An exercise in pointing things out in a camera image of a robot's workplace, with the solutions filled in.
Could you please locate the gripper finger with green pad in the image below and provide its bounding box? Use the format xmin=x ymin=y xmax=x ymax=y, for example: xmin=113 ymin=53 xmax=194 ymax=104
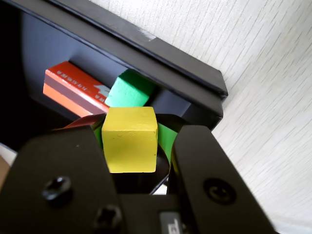
xmin=156 ymin=113 xmax=278 ymax=234

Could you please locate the yellow wooden cube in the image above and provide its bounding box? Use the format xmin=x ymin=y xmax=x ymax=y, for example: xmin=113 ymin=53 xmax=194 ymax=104
xmin=101 ymin=106 xmax=159 ymax=174

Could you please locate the red orange carton box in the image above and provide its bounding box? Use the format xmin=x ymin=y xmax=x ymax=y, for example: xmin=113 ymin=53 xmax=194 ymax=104
xmin=42 ymin=60 xmax=112 ymax=117

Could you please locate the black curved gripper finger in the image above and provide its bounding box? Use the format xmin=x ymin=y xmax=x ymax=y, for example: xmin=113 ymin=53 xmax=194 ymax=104
xmin=0 ymin=119 xmax=127 ymax=234

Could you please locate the green wooden cube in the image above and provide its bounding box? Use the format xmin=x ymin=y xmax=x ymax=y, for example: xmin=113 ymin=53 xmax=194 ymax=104
xmin=105 ymin=69 xmax=156 ymax=108

